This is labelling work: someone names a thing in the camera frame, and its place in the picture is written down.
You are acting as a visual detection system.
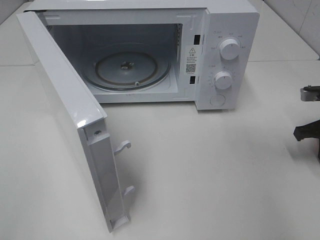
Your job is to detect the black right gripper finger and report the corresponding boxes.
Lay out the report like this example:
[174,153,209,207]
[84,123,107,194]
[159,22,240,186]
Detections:
[300,85,320,102]
[293,121,320,141]

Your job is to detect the round white door release button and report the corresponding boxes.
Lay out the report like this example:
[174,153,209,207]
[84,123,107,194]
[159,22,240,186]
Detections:
[210,94,226,108]

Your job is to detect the white microwave door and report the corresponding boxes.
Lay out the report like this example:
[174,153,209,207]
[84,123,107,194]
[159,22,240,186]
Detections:
[17,11,135,232]

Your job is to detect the lower white timer knob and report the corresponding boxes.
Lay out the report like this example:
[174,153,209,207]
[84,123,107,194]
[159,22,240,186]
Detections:
[214,71,233,90]

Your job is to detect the upper white power knob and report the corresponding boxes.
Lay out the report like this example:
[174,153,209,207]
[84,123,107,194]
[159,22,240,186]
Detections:
[219,37,241,60]

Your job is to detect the white microwave oven body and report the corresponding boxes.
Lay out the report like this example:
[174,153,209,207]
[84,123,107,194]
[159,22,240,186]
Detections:
[22,0,260,111]

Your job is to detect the white warning label sticker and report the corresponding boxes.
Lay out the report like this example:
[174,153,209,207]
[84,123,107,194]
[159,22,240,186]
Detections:
[183,45,201,74]

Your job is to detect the glass microwave turntable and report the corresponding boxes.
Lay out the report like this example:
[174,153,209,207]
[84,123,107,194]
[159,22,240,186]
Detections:
[83,43,171,91]

